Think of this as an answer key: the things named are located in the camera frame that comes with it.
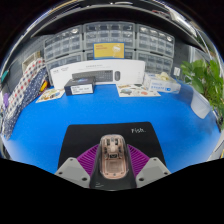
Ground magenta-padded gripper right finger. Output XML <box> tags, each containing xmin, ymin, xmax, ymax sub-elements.
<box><xmin>127</xmin><ymin>144</ymin><xmax>172</xmax><ymax>188</ymax></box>

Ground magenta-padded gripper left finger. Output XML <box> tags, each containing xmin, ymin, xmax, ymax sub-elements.
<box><xmin>54</xmin><ymin>144</ymin><xmax>100</xmax><ymax>188</ymax></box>

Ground transparent pink computer mouse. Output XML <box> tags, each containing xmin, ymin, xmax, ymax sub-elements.
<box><xmin>97</xmin><ymin>133</ymin><xmax>130</xmax><ymax>180</ymax></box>

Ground black mouse pad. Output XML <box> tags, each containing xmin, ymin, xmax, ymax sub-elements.
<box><xmin>57</xmin><ymin>121</ymin><xmax>167</xmax><ymax>191</ymax></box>

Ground colourful picture sheet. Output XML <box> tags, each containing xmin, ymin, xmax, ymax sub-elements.
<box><xmin>116</xmin><ymin>83</ymin><xmax>162</xmax><ymax>98</ymax></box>
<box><xmin>35</xmin><ymin>87</ymin><xmax>66</xmax><ymax>104</ymax></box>

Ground small black box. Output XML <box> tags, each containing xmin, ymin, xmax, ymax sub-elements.
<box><xmin>63</xmin><ymin>76</ymin><xmax>97</xmax><ymax>97</ymax></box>

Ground navy polka-dot cloth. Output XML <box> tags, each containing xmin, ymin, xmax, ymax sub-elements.
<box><xmin>2</xmin><ymin>68</ymin><xmax>49</xmax><ymax>140</ymax></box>

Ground white blue tissue box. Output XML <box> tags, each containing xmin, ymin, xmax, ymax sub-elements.
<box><xmin>143</xmin><ymin>71</ymin><xmax>182</xmax><ymax>94</ymax></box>

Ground red blue plaid cloth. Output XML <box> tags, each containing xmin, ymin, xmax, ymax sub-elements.
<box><xmin>4</xmin><ymin>58</ymin><xmax>46</xmax><ymax>131</ymax></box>

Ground white keyboard box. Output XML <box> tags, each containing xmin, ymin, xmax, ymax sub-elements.
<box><xmin>49</xmin><ymin>59</ymin><xmax>146</xmax><ymax>90</ymax></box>

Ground potted green plant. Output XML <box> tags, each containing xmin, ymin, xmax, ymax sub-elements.
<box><xmin>181</xmin><ymin>59</ymin><xmax>224</xmax><ymax>125</ymax></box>

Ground beige framed tray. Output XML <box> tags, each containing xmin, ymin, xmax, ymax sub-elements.
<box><xmin>21</xmin><ymin>51</ymin><xmax>43</xmax><ymax>73</ymax></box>

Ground yellow blue box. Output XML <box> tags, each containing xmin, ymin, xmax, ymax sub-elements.
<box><xmin>93</xmin><ymin>42</ymin><xmax>125</xmax><ymax>60</ymax></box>

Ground dark shelf unit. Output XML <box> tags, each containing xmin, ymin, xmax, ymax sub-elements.
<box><xmin>29</xmin><ymin>0</ymin><xmax>201</xmax><ymax>38</ymax></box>

